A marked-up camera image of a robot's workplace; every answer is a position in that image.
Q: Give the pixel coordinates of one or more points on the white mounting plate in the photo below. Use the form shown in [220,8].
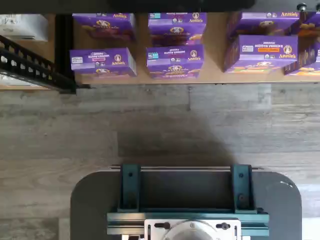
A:
[150,222]

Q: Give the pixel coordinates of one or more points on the purple Annie's pasta box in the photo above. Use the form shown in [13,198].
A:
[307,60]
[310,27]
[175,27]
[175,57]
[265,52]
[100,60]
[262,22]
[105,25]

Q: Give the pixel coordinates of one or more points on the white cardboard box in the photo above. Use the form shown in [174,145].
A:
[22,27]

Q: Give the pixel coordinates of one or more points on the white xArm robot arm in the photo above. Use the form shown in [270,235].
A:
[192,233]

